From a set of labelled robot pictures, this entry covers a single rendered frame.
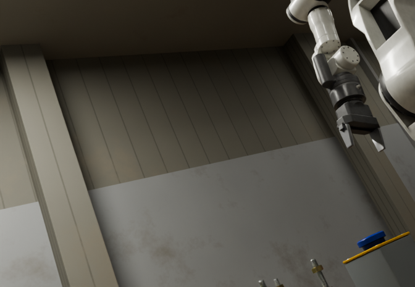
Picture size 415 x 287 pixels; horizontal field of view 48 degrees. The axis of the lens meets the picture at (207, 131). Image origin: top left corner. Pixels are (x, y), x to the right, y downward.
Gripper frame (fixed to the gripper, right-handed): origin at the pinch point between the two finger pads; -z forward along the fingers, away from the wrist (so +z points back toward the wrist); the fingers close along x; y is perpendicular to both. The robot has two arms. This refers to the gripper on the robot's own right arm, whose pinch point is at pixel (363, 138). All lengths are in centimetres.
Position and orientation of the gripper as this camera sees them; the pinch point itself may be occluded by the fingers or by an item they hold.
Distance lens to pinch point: 127.2
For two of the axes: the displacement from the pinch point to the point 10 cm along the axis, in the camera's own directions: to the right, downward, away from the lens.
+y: 4.3, -5.1, -7.5
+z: -1.6, -8.6, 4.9
